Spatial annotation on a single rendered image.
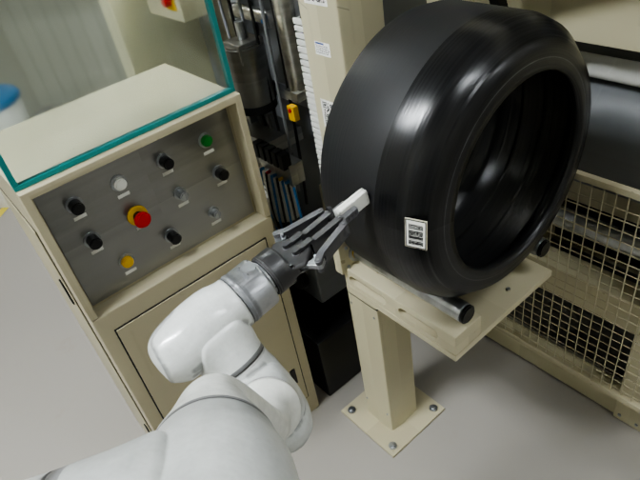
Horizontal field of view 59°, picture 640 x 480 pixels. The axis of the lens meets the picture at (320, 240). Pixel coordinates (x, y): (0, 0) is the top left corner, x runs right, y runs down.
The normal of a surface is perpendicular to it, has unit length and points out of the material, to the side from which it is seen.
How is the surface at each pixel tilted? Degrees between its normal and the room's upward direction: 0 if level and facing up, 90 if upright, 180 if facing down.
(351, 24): 90
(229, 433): 38
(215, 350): 62
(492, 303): 0
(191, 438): 30
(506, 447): 0
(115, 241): 90
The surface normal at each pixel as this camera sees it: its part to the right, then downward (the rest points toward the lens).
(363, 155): -0.75, 0.11
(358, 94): -0.65, -0.19
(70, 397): -0.15, -0.78
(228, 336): 0.50, -0.04
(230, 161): 0.64, 0.40
